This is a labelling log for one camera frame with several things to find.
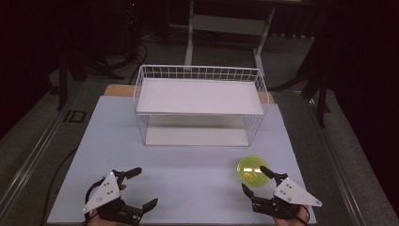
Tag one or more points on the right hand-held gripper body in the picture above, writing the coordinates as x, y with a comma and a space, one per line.
293, 194

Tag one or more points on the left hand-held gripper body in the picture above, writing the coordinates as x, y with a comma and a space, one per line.
106, 191

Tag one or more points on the yellow-green translucent plate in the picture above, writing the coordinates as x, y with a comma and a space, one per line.
249, 171

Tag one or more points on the person's right hand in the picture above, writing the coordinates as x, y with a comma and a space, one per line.
291, 221

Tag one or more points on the person's left hand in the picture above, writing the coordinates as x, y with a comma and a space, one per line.
99, 221

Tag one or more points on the light blue table mat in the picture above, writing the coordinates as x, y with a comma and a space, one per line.
188, 175

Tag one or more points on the wooden table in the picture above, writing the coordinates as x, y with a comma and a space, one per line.
119, 91

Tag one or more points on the black metal stand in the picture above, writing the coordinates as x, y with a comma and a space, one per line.
320, 91
62, 81

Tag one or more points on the metal floor rail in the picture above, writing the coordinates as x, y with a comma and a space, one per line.
31, 160
338, 163

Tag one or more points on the white metal desk frame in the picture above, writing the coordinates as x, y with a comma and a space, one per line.
226, 25

